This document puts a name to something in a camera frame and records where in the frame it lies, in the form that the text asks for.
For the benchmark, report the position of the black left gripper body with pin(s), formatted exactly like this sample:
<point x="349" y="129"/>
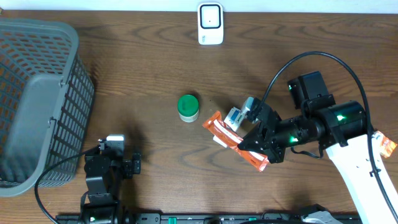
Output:
<point x="126" y="170"/>

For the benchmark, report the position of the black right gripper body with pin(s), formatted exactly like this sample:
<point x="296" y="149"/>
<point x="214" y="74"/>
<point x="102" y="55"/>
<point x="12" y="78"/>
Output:
<point x="274" y="142"/>

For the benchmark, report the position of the white Panadol box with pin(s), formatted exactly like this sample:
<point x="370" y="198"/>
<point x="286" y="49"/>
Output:
<point x="234" y="118"/>

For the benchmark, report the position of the red Top chocolate bar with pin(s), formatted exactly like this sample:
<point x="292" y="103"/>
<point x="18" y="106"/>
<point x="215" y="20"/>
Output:
<point x="231" y="139"/>

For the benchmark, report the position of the green lid jar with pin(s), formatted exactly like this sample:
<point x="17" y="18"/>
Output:
<point x="188" y="108"/>

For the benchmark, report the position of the orange small snack box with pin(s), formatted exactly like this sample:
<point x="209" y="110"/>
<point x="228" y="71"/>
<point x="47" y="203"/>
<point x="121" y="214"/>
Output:
<point x="385" y="146"/>

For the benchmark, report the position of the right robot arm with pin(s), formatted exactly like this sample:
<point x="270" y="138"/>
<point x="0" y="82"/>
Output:
<point x="341" y="133"/>

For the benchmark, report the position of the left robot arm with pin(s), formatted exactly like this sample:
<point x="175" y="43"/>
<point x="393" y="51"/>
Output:
<point x="103" y="189"/>

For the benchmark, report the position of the white barcode scanner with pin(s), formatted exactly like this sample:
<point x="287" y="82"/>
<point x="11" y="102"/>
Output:
<point x="210" y="23"/>

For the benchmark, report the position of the grey plastic basket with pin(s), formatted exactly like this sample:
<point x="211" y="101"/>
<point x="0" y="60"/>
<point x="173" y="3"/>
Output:
<point x="46" y="101"/>

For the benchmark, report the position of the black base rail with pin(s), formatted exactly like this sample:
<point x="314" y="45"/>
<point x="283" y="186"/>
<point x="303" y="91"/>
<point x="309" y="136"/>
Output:
<point x="311" y="214"/>

